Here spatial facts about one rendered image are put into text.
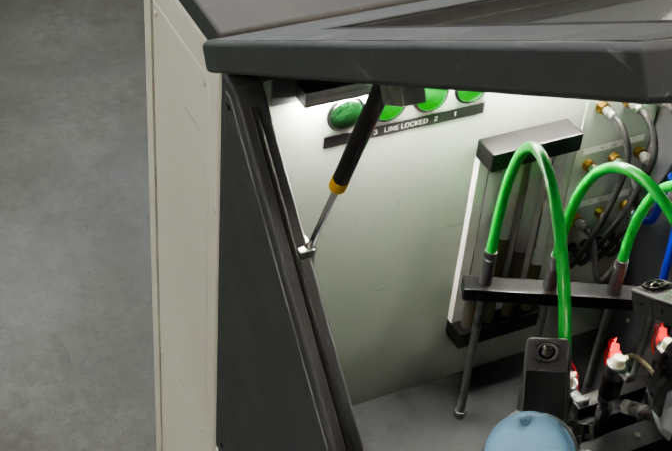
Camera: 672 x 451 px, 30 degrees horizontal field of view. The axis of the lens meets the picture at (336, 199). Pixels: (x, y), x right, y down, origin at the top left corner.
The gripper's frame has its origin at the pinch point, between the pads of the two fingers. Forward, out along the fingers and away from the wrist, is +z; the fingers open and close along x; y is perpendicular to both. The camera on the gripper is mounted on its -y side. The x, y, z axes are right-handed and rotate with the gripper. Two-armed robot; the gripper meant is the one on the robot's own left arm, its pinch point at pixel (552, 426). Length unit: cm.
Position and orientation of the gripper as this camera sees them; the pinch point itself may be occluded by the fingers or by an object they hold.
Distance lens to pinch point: 142.9
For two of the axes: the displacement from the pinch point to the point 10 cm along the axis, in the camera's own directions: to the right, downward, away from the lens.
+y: -0.2, 9.9, -1.6
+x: 9.7, -0.2, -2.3
